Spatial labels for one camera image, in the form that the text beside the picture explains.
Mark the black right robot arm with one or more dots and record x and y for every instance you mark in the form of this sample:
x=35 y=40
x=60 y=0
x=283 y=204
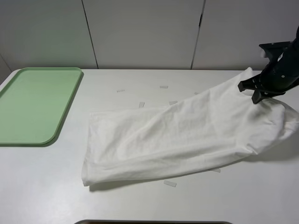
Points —
x=297 y=35

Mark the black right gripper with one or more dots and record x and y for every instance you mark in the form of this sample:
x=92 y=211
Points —
x=280 y=74

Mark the clear tape mark front right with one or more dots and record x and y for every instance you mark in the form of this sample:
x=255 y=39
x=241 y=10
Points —
x=216 y=170

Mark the green plastic tray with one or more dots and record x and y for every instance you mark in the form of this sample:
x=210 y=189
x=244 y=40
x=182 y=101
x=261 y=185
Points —
x=34 y=104

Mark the clear tape mark centre left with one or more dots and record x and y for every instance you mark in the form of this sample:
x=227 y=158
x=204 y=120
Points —
x=141 y=104

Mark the white short sleeve t-shirt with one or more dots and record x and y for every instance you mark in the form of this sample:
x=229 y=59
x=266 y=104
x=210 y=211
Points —
x=214 y=128

